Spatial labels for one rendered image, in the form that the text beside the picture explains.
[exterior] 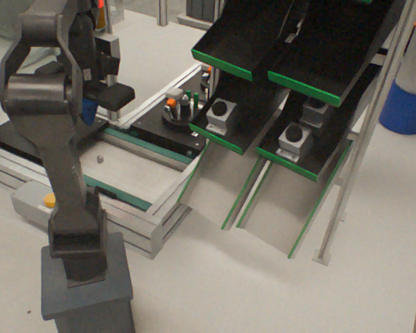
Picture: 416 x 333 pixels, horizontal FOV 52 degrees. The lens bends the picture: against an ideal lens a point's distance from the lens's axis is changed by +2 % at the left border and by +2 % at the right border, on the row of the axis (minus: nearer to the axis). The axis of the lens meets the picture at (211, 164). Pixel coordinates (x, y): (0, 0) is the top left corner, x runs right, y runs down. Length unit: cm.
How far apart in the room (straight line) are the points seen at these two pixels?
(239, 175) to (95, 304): 41
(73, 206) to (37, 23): 27
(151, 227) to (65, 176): 41
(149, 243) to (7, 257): 34
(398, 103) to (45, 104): 129
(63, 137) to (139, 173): 66
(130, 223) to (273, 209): 33
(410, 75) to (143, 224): 101
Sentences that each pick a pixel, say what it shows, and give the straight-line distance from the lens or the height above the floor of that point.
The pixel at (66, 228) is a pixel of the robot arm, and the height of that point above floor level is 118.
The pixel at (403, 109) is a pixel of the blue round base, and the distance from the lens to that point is 161.
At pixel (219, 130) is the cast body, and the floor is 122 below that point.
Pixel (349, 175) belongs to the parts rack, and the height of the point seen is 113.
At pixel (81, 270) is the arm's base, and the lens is 76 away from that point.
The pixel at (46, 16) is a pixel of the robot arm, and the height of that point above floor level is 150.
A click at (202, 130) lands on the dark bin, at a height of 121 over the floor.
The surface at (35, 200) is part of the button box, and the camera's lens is 110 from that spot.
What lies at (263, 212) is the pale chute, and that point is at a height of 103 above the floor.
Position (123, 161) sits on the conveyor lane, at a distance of 124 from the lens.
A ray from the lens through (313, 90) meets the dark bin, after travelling 71.
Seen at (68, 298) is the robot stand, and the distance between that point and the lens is 78.
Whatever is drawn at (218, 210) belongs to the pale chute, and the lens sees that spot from 96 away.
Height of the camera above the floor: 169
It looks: 39 degrees down
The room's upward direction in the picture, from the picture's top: 4 degrees clockwise
